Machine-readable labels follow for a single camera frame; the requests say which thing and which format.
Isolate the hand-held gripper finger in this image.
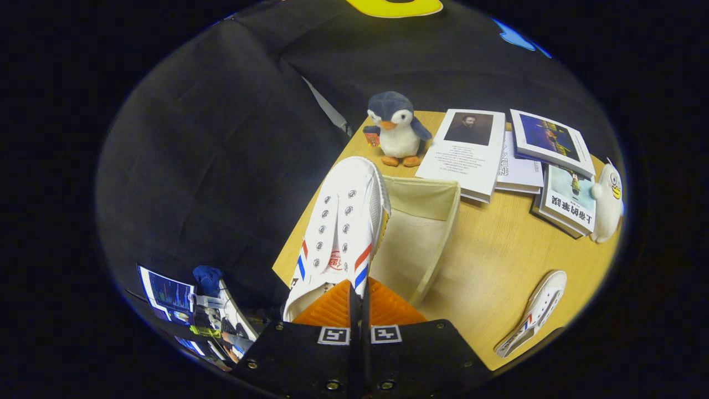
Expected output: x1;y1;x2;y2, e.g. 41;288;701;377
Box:
230;279;361;399
361;277;494;399

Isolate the beige fabric storage box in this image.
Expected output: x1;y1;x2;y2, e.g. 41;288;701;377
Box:
368;176;461;308

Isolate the white canvas shoe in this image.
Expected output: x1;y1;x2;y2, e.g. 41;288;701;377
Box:
495;270;568;359
282;156;392;323

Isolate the blue cloth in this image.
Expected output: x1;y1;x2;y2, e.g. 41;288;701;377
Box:
193;265;225;297

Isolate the white book with portrait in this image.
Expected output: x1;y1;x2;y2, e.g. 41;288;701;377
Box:
415;109;506;203

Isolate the penguin plush toy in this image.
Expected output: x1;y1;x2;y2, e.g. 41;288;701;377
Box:
363;91;433;168

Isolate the plain white book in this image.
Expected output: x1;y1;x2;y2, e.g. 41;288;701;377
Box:
496;130;545;195

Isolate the book with pale teal cover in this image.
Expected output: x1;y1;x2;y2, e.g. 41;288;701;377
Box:
531;165;598;239

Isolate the black backdrop cloth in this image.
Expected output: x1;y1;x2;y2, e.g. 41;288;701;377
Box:
95;0;610;311

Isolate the white duck plush toy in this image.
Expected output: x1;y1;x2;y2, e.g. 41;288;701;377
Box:
589;158;625;244

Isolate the book with blue cover picture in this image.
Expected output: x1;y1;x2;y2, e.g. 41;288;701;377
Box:
510;109;596;179

